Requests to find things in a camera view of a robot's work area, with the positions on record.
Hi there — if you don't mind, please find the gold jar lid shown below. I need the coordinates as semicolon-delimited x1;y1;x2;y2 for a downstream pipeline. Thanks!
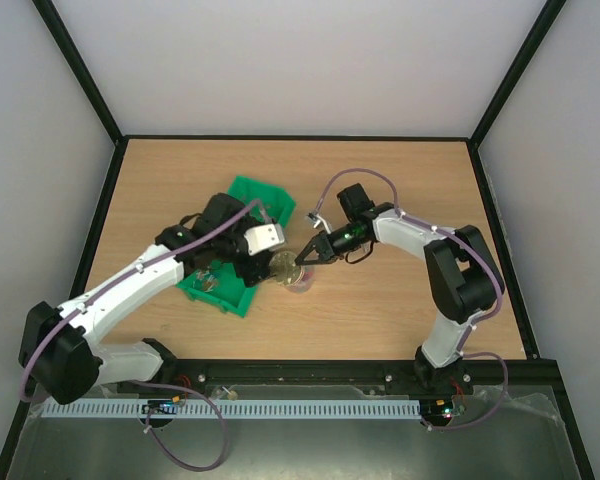
269;251;304;287

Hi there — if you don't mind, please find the green black bin set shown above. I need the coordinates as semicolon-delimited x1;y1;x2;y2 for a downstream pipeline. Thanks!
177;176;296;317

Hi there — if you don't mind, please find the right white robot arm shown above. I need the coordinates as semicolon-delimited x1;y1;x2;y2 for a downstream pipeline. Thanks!
295;183;506;392

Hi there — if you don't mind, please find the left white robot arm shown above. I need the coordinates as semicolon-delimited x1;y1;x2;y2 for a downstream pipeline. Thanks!
18;193;285;405

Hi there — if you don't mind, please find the clear glass jar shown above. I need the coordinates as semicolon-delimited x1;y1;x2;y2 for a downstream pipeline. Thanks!
282;266;314;293

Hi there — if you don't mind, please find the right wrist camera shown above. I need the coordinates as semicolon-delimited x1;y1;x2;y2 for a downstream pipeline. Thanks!
306;211;332;234

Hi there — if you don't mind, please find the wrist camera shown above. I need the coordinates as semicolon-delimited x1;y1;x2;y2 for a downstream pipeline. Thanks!
306;211;332;234
244;223;286;256

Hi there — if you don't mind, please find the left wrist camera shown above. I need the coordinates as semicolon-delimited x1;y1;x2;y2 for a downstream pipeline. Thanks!
244;223;286;256

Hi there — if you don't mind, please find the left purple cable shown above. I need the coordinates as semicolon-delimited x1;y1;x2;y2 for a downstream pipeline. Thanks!
18;199;274;472

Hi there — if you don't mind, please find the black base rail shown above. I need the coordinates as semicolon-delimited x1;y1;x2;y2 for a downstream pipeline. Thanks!
113;355;564;398

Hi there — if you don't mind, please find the black cage frame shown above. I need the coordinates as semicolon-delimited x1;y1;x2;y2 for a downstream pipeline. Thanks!
0;0;600;480

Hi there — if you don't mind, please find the light blue cable duct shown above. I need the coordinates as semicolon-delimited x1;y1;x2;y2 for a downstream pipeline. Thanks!
40;399;421;420

